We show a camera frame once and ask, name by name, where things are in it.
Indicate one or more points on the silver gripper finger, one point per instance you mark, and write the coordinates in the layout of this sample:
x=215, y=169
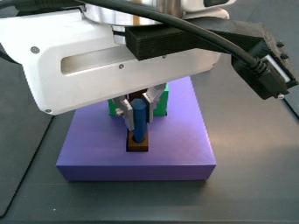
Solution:
x=153, y=97

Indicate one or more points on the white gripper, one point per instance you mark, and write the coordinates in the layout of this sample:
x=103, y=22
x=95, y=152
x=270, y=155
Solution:
x=76, y=67

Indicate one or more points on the blue hexagonal peg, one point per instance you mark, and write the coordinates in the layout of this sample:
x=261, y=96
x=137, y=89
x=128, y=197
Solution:
x=139, y=105

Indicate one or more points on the purple base board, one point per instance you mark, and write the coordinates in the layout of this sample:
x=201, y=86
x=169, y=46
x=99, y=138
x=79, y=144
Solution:
x=94, y=154

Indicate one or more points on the green U-shaped block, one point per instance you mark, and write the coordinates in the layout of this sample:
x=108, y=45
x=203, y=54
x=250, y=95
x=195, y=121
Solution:
x=161, y=110

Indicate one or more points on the brown slotted block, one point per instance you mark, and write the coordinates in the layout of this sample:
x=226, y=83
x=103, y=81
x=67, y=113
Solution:
x=131, y=145

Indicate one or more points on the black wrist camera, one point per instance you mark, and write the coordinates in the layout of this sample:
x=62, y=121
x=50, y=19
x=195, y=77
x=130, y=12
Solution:
x=258, y=55

